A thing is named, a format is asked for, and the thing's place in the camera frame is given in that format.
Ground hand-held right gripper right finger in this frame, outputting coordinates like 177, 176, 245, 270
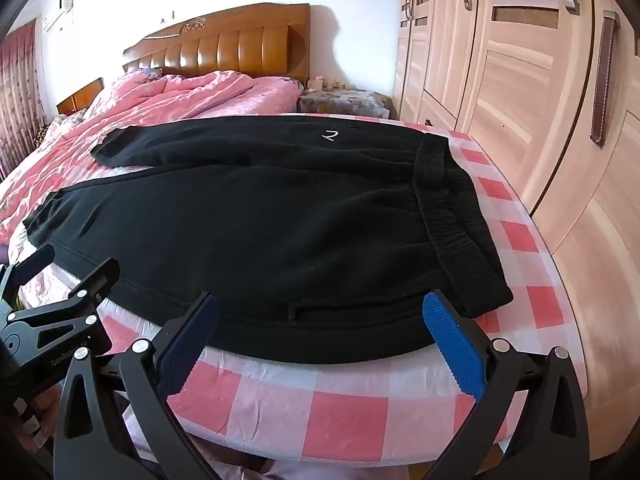
421, 289, 592, 480

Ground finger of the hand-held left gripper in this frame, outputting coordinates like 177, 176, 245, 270
6, 257, 122, 361
0, 244, 56, 307

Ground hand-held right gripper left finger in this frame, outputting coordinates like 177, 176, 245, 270
52, 290, 223, 480

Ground black pants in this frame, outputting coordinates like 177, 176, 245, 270
22, 115, 516, 367

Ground pink white checked sheet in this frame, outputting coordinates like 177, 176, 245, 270
15, 112, 588, 466

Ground dark red patterned curtain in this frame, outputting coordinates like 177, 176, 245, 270
0, 17, 48, 181

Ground small wooden headboard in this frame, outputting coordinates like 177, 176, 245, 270
56, 78, 104, 115

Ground pink quilt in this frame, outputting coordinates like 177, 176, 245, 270
0, 69, 301, 221

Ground light wooden wardrobe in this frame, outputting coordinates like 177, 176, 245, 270
392, 0, 640, 391

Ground white air conditioner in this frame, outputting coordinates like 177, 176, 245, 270
42, 0, 76, 31

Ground floral covered bedside table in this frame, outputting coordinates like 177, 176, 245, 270
297, 87, 393, 120

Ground wooden padded headboard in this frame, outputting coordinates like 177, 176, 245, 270
122, 3, 311, 86

